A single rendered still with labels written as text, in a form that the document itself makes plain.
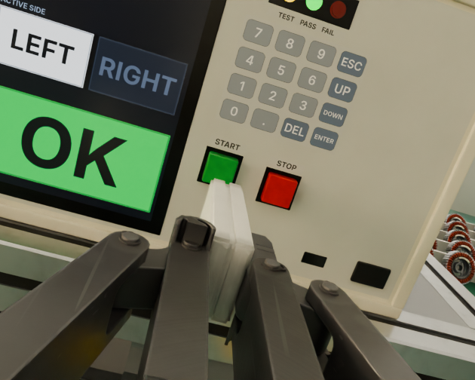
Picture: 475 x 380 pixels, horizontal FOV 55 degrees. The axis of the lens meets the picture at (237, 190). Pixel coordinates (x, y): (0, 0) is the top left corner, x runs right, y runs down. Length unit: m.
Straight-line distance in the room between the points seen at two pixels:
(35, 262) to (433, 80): 0.25
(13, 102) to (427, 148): 0.24
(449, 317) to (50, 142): 0.30
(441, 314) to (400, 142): 0.15
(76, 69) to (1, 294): 0.13
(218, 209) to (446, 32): 0.18
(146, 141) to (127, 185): 0.03
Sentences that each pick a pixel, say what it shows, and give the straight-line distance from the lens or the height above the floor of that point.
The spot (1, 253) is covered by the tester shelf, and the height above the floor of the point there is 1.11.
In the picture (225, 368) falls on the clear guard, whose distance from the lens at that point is 0.31.
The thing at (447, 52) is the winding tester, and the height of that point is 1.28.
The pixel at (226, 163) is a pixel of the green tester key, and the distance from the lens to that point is 0.27.
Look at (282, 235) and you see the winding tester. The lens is 0.29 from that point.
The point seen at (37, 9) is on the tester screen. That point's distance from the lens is 0.28.
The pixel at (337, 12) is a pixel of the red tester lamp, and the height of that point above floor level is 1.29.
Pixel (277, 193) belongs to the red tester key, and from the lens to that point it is 0.28.
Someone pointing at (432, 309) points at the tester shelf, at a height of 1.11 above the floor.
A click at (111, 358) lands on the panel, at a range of 0.50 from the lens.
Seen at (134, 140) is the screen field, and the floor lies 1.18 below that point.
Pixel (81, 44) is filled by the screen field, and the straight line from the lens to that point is 0.28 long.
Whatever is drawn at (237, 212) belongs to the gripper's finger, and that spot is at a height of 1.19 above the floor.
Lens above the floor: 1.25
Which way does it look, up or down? 16 degrees down
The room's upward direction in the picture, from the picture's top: 18 degrees clockwise
